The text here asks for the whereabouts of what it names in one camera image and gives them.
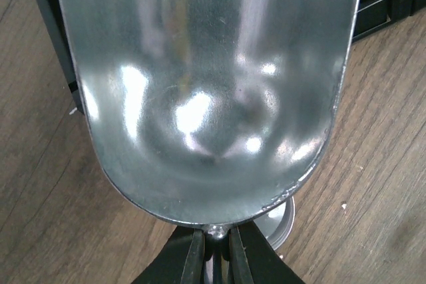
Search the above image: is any round metal jar lid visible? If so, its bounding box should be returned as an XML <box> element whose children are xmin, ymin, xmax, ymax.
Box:
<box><xmin>202</xmin><ymin>197</ymin><xmax>297</xmax><ymax>284</ymax></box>

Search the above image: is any black three-compartment candy tray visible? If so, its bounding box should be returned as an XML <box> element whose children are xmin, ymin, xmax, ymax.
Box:
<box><xmin>36</xmin><ymin>0</ymin><xmax>425</xmax><ymax>113</ymax></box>

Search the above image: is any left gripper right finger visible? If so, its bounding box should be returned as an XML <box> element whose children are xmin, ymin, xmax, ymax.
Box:
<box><xmin>229</xmin><ymin>221</ymin><xmax>304</xmax><ymax>284</ymax></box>

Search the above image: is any metal candy scoop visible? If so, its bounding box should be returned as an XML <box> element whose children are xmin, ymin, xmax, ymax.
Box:
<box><xmin>59</xmin><ymin>0</ymin><xmax>359</xmax><ymax>237</ymax></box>

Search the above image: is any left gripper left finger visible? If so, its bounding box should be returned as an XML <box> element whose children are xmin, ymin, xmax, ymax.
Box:
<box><xmin>133</xmin><ymin>227</ymin><xmax>204</xmax><ymax>284</ymax></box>

